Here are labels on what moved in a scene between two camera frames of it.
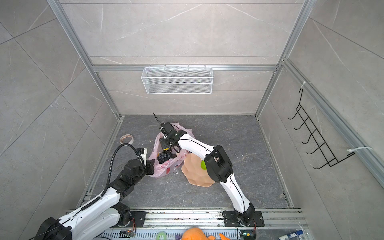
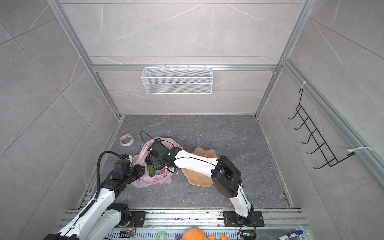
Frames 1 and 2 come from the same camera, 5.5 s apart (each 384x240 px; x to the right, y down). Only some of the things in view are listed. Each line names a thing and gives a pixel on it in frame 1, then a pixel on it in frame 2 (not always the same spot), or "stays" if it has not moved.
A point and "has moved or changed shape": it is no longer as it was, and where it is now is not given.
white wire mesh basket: (177, 80) stays
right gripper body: (165, 143) to (157, 163)
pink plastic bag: (167, 168) has moved or changed shape
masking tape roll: (124, 136) stays
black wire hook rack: (331, 160) stays
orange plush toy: (196, 233) stays
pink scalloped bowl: (192, 168) stays
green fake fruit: (203, 165) has moved or changed shape
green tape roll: (163, 233) stays
